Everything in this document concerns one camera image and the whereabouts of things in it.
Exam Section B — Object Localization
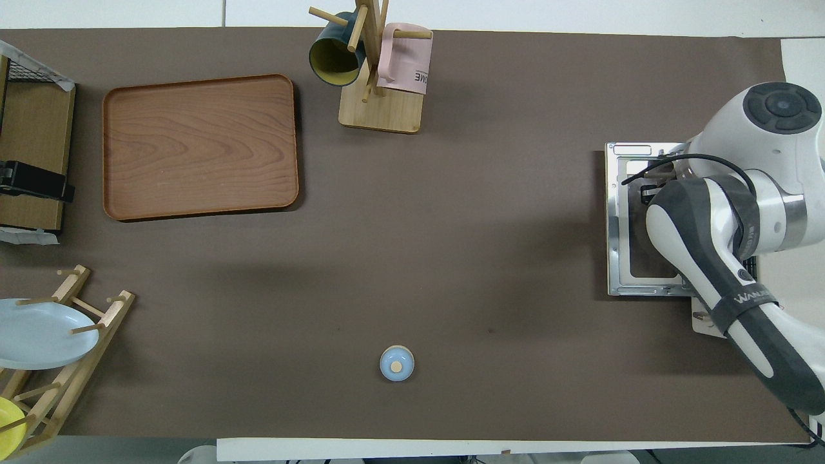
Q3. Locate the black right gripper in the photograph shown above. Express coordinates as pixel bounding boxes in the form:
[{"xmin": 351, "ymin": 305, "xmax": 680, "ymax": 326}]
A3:
[{"xmin": 641, "ymin": 155, "xmax": 700, "ymax": 206}]

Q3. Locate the wooden mug tree stand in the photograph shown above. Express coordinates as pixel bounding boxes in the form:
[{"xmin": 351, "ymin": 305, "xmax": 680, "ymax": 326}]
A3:
[{"xmin": 308, "ymin": 0, "xmax": 434, "ymax": 135}]

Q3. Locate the light blue plate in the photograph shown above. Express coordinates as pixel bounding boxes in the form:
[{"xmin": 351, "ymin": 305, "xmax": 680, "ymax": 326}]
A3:
[{"xmin": 0, "ymin": 298, "xmax": 101, "ymax": 371}]

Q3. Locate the wooden shelf unit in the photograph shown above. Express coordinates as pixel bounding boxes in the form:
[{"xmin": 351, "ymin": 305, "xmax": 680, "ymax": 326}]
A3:
[{"xmin": 0, "ymin": 55, "xmax": 77, "ymax": 233}]

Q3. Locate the yellow plate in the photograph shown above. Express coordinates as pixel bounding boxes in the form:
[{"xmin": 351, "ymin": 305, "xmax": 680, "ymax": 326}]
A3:
[{"xmin": 0, "ymin": 396, "xmax": 28, "ymax": 455}]

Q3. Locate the black wire basket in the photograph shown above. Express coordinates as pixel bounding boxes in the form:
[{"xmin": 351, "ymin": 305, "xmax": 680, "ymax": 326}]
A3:
[{"xmin": 0, "ymin": 57, "xmax": 65, "ymax": 84}]

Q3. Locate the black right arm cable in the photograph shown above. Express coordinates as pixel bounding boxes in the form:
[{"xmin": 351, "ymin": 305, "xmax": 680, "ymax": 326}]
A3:
[{"xmin": 621, "ymin": 152, "xmax": 758, "ymax": 197}]

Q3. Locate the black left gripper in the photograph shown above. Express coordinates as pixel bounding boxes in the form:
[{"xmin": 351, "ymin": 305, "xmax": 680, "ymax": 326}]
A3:
[{"xmin": 0, "ymin": 161, "xmax": 75, "ymax": 202}]

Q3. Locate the white crumpled wrap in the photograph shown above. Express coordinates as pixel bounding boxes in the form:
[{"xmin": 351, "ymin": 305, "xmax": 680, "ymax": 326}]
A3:
[
  {"xmin": 0, "ymin": 227, "xmax": 60, "ymax": 246},
  {"xmin": 0, "ymin": 40, "xmax": 75, "ymax": 92}
]

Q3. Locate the pink mug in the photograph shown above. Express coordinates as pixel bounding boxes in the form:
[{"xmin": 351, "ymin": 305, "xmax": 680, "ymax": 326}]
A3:
[{"xmin": 376, "ymin": 23, "xmax": 434, "ymax": 96}]

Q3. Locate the brown table mat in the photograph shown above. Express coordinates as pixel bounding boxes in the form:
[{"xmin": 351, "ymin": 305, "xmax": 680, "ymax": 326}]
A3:
[{"xmin": 0, "ymin": 27, "xmax": 811, "ymax": 445}]

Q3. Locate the dark blue mug yellow inside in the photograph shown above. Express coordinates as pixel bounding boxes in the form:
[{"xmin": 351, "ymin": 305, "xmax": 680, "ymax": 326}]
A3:
[{"xmin": 308, "ymin": 12, "xmax": 368, "ymax": 88}]

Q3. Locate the black oven power cable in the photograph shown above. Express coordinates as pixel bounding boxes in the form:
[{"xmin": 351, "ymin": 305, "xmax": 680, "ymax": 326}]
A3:
[{"xmin": 788, "ymin": 405, "xmax": 825, "ymax": 450}]

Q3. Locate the wooden plate rack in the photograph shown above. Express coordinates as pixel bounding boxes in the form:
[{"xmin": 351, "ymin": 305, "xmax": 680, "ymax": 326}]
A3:
[{"xmin": 0, "ymin": 264, "xmax": 136, "ymax": 459}]

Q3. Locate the brown wooden serving tray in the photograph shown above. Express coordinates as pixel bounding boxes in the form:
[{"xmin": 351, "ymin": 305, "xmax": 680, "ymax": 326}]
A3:
[{"xmin": 102, "ymin": 73, "xmax": 300, "ymax": 223}]

